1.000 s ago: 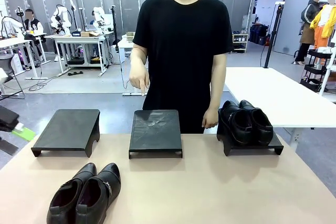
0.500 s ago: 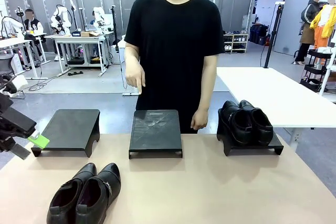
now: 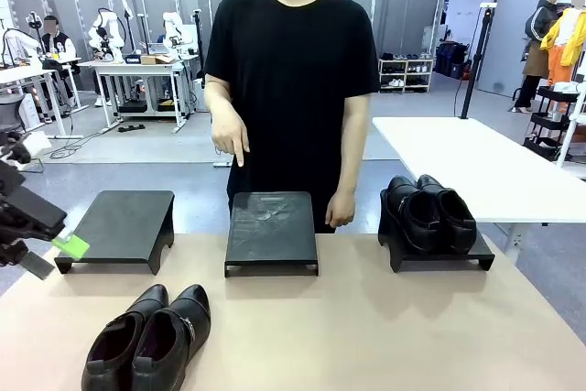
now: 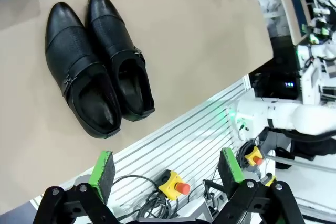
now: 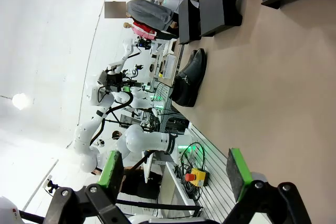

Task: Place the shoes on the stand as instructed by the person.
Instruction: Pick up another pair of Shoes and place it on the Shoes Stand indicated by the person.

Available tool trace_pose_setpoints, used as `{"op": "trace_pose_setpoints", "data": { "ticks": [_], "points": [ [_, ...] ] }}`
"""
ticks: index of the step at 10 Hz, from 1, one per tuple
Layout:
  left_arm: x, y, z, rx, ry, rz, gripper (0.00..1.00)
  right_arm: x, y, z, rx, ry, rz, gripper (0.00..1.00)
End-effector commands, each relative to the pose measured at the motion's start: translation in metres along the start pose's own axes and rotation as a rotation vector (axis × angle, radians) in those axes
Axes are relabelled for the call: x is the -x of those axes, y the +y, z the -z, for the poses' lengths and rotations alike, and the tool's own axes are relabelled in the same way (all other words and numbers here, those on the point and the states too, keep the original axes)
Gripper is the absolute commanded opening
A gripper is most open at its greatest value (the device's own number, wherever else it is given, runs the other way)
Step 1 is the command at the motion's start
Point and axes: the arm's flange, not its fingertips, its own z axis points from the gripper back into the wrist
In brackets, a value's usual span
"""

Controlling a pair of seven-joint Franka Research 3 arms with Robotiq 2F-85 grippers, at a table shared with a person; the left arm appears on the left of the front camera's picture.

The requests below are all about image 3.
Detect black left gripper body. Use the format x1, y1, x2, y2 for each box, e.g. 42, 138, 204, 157
0, 161, 69, 268

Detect black perforated buckle shoe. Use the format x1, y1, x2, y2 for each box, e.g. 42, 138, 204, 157
81, 284, 169, 391
131, 284, 212, 391

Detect person's right forearm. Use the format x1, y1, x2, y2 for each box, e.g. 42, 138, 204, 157
204, 73, 242, 117

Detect person's left forearm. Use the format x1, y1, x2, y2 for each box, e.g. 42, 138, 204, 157
337, 92, 371, 198

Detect plain black shoe stand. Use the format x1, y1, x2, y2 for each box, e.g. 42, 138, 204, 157
53, 190, 176, 276
377, 191, 496, 273

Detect seated person in varsity jacket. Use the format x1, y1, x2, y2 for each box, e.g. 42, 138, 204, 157
39, 15, 78, 122

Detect scuffed black shoe stand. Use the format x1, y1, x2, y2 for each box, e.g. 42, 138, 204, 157
223, 191, 320, 278

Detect person in black t-shirt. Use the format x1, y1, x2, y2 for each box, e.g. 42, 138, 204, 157
203, 0, 381, 234

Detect standing person in black jacket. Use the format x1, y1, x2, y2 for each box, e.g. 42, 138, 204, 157
507, 0, 562, 114

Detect person's right hand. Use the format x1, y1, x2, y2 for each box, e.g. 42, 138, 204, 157
211, 106, 252, 168

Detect person's left hand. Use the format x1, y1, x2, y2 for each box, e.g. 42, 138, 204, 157
324, 191, 357, 230

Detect grey office chair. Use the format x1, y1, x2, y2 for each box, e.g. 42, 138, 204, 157
0, 92, 27, 134

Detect white lab desk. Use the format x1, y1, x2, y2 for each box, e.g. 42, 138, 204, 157
76, 59, 190, 135
0, 63, 83, 140

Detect black smooth loafer shoe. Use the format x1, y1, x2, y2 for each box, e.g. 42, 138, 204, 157
416, 174, 478, 255
385, 175, 443, 255

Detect white shoe rack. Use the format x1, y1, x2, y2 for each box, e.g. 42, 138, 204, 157
378, 58, 434, 94

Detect white side table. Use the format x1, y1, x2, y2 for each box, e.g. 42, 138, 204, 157
372, 115, 586, 268

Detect dark luggage bags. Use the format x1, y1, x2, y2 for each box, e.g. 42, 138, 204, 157
434, 41, 471, 80

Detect black utility cart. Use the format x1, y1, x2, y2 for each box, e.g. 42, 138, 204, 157
523, 85, 582, 162

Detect mannequin in yellow orange clothes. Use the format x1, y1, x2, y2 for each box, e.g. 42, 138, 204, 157
539, 0, 586, 113

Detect black camera tripod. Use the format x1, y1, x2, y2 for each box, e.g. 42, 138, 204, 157
452, 3, 499, 121

